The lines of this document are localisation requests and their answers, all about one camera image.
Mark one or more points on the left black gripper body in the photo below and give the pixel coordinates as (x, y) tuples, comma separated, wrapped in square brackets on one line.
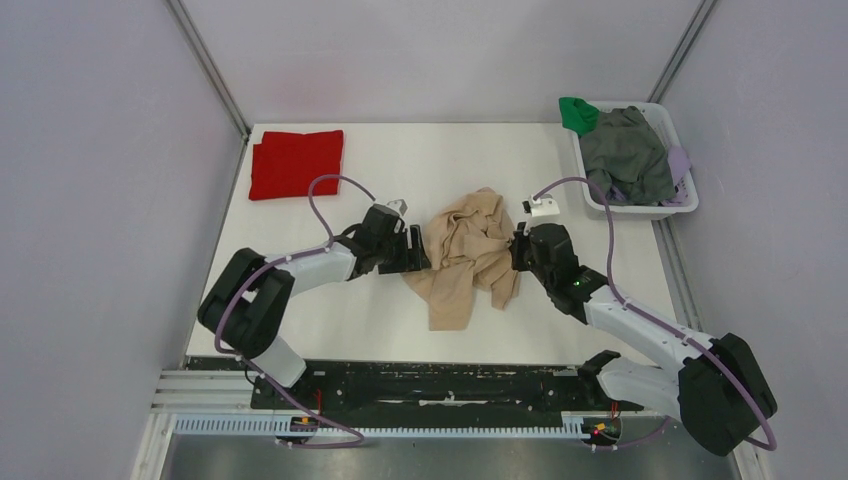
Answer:
[(393, 253)]

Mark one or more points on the white cable comb strip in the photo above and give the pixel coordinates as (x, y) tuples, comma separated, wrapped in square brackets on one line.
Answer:
[(299, 426)]

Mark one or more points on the white laundry basket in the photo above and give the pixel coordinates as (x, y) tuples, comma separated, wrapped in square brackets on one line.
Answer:
[(661, 123)]

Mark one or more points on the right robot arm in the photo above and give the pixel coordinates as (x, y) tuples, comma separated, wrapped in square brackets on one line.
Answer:
[(713, 386)]

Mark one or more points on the folded red t shirt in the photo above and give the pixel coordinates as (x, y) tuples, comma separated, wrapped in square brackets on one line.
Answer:
[(284, 164)]

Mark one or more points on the beige t shirt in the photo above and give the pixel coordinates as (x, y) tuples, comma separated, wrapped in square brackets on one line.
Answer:
[(468, 246)]

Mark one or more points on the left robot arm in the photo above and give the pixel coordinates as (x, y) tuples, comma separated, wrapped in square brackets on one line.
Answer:
[(247, 302)]

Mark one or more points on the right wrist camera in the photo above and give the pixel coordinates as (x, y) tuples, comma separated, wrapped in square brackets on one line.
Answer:
[(542, 207)]

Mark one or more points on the grey t shirt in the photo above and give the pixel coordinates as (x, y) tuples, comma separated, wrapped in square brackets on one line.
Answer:
[(626, 161)]

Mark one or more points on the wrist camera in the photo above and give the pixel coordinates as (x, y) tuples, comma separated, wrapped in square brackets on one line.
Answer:
[(542, 207), (399, 206)]

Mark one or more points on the lilac t shirt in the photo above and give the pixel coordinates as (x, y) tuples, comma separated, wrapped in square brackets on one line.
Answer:
[(679, 165)]

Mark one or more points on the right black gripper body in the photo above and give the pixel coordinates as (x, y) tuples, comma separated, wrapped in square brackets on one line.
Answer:
[(523, 259)]

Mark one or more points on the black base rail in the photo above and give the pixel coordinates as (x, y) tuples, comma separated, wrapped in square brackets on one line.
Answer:
[(396, 395)]

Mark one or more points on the green t shirt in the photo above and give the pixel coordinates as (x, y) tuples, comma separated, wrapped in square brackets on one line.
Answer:
[(578, 115)]

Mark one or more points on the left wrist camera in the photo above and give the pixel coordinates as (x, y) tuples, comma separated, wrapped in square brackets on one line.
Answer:
[(399, 206)]

